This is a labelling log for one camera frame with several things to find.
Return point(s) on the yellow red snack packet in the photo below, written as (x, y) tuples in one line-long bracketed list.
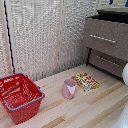
[(85, 81)]

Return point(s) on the beige woven folding screen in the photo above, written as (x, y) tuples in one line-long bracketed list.
[(36, 33)]

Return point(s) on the red plastic shopping basket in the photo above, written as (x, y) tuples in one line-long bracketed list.
[(20, 98)]

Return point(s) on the pink mug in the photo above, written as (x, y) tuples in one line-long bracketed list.
[(69, 89)]

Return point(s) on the brown drawer cabinet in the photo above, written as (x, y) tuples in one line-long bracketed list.
[(108, 43)]

